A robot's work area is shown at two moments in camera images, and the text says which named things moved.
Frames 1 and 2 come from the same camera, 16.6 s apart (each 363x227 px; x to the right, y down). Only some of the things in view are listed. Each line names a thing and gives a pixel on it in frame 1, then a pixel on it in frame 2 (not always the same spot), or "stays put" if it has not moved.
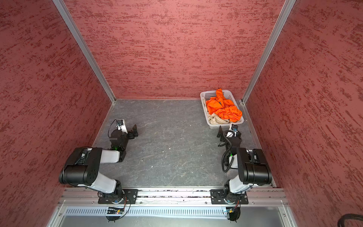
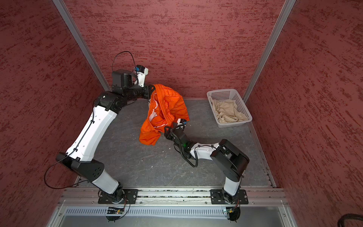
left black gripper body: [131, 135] → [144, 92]
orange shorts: [223, 107] → [166, 106]
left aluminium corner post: [86, 48] stays put
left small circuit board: [114, 210] stays put
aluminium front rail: [172, 197] stays put
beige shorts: [214, 119] → [226, 111]
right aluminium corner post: [288, 6] stays put
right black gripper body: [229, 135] → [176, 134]
